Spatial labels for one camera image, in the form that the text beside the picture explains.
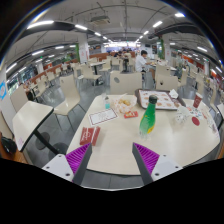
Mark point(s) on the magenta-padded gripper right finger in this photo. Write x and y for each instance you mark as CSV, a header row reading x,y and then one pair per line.
x,y
161,166

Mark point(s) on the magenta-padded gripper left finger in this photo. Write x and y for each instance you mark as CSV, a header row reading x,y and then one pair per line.
x,y
63,166

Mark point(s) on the green plastic drink bottle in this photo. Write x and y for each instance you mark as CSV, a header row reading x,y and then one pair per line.
x,y
148,120

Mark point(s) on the red napkin packet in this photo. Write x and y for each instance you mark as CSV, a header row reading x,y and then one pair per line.
x,y
89,135

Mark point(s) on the white table with black leg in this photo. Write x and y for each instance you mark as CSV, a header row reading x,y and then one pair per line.
x,y
31,121

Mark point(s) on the white black-dotted mug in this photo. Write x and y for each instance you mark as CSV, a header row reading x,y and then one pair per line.
x,y
183,115

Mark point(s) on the flat round red coaster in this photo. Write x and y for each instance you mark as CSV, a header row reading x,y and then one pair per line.
x,y
196,121

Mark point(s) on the black bag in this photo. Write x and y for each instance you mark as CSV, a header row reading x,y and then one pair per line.
x,y
8,145

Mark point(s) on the small red sauce packet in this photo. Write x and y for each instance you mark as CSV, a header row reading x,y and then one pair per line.
x,y
131,114

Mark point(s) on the white card with red border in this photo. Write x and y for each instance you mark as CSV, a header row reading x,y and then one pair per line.
x,y
103,116

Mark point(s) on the colourful printed leaflet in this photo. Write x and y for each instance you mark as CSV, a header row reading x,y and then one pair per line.
x,y
204,116

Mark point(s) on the printed paper tray liner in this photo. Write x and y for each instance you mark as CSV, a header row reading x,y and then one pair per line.
x,y
164,100

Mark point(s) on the white paper napkin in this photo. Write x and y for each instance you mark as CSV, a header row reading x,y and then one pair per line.
x,y
173,93

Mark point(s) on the red paper cup with lid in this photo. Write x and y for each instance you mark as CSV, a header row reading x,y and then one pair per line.
x,y
197,100

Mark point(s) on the small clear sanitizer bottle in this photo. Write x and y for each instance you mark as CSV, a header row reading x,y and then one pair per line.
x,y
107,104

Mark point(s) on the beige plastic chair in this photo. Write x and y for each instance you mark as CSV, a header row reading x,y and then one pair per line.
x,y
128,85
68,90
166,82

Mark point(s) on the group of beige chairs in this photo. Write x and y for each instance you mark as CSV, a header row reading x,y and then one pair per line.
x,y
87,71

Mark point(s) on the person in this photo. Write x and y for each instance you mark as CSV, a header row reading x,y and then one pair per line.
x,y
140,62

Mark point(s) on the group of ceiling lights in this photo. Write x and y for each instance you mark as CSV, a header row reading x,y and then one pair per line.
x,y
40,24

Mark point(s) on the ceiling air conditioner unit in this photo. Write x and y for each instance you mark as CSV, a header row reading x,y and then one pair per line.
x,y
100,20

